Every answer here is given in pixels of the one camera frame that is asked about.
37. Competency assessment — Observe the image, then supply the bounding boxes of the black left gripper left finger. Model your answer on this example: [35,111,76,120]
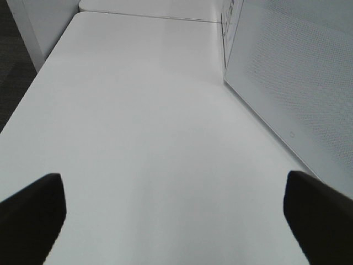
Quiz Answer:
[1,173,67,264]

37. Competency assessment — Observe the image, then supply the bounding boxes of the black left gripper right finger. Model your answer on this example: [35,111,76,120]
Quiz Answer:
[283,171,352,264]

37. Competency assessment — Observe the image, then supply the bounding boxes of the white microwave door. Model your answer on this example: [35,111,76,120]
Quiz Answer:
[223,0,353,199]

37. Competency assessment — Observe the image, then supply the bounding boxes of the white microwave oven body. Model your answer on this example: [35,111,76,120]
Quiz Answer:
[219,0,353,199]

